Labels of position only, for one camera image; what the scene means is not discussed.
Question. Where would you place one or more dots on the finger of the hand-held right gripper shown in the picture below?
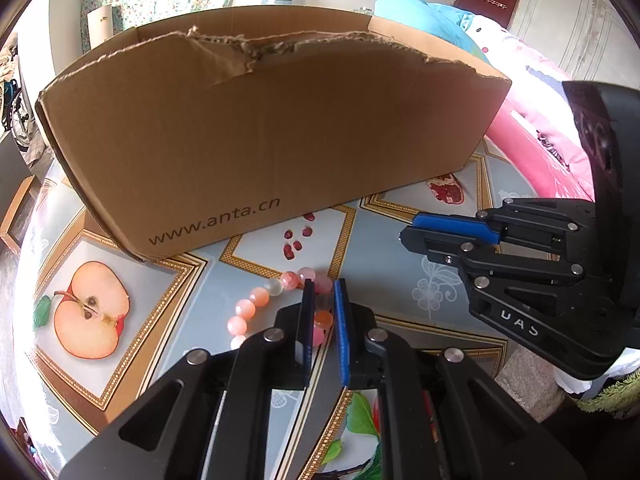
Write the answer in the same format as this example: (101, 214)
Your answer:
(450, 225)
(430, 247)

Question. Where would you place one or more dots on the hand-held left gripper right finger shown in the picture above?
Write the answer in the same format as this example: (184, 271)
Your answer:
(342, 320)

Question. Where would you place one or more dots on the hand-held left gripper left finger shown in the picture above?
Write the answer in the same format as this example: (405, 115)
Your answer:
(309, 320)

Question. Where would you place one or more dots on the brown cardboard box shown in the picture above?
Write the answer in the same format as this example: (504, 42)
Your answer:
(250, 135)

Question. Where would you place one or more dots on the pink blanket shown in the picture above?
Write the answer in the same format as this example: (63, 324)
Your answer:
(525, 125)

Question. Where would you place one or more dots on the white fluffy cloth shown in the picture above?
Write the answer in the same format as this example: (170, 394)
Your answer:
(525, 375)

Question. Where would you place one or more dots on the white panelled door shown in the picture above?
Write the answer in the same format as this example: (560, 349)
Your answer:
(565, 20)

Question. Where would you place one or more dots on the green fuzzy cloth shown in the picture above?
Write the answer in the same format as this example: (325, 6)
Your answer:
(615, 395)

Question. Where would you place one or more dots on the blue pillow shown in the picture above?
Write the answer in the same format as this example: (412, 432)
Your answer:
(410, 7)

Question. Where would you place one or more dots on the wooden stool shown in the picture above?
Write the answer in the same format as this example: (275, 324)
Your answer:
(15, 215)

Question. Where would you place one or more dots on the wheelchair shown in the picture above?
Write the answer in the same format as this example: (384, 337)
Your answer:
(20, 120)

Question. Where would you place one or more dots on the beige clothes pile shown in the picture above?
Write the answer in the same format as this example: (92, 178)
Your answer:
(7, 60)

